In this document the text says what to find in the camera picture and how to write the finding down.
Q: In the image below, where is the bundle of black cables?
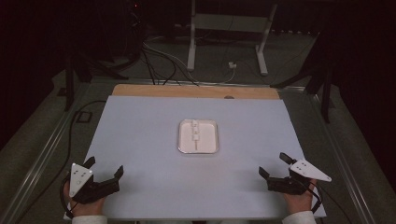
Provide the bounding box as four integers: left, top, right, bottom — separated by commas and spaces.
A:
141, 41, 200, 87

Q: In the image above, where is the metal floor rail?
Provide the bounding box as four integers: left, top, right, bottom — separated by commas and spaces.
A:
0, 81, 92, 224
306, 88, 378, 224

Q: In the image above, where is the black square floor plate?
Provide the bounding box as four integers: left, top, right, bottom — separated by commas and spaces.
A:
75, 110, 93, 124

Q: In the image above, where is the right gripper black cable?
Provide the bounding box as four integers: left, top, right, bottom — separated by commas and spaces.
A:
306, 182, 353, 224

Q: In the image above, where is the white square tray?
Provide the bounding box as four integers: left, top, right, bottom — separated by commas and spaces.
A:
177, 119, 219, 155

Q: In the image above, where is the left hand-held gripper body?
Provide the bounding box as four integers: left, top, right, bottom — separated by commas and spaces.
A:
68, 162, 121, 205

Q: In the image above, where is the pale blue table mat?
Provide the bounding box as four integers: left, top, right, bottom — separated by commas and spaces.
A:
64, 94, 327, 221

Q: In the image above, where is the white cable with plug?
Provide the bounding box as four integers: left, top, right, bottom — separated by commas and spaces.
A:
186, 61, 238, 85

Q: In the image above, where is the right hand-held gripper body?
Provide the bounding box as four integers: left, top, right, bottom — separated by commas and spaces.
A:
266, 159, 332, 196

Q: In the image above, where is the person's right hand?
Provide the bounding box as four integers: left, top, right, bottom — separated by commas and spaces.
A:
282, 178, 318, 216

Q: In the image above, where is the person's left hand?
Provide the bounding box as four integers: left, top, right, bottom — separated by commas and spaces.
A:
63, 186, 106, 217

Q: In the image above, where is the dark equipment rack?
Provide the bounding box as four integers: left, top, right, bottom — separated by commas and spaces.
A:
102, 0, 148, 63

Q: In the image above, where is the black stand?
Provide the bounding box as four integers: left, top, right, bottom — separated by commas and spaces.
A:
270, 31, 334, 124
64, 52, 129, 112

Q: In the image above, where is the white metal stand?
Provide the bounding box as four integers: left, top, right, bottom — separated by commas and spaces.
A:
186, 0, 278, 77

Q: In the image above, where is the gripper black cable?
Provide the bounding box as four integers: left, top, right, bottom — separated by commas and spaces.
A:
306, 182, 353, 224
59, 173, 76, 219

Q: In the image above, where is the black floor cable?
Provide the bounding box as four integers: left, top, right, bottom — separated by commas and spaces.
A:
13, 100, 107, 224

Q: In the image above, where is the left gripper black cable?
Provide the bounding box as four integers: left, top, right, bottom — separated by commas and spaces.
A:
59, 173, 76, 219

